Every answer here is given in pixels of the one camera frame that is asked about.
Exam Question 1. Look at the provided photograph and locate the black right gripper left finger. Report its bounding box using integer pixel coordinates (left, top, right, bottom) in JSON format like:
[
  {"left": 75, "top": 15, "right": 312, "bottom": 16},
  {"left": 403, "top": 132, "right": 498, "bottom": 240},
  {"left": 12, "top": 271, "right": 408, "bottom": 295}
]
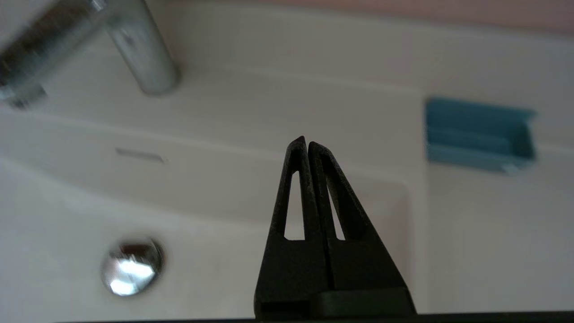
[{"left": 254, "top": 136, "right": 333, "bottom": 320}]

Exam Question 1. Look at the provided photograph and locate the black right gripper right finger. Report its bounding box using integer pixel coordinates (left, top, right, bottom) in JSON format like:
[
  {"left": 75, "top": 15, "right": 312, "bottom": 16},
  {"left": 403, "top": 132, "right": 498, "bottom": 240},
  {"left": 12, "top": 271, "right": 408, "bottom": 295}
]
[{"left": 308, "top": 141, "right": 417, "bottom": 317}]

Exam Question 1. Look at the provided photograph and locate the beige sink basin countertop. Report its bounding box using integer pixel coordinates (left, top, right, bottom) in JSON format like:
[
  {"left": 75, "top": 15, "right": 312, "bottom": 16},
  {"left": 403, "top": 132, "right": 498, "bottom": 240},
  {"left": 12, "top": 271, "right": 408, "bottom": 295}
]
[{"left": 0, "top": 0, "right": 574, "bottom": 321}]

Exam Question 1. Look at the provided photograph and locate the chrome sink drain stopper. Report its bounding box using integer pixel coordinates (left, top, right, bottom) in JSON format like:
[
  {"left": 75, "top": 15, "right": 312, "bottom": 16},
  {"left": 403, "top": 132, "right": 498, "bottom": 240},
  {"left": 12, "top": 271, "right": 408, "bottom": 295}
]
[{"left": 101, "top": 238, "right": 165, "bottom": 297}]

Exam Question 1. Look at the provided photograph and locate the chrome faucet spout body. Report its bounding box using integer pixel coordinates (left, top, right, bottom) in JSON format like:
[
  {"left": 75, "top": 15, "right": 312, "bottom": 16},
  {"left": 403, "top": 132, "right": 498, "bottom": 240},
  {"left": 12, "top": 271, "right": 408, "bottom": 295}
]
[{"left": 0, "top": 0, "right": 182, "bottom": 109}]

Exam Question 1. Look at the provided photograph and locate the blue plastic soap dish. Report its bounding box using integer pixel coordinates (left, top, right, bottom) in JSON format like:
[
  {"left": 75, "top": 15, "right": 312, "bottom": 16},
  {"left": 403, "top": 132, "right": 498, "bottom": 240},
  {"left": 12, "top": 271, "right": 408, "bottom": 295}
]
[{"left": 425, "top": 96, "right": 538, "bottom": 175}]

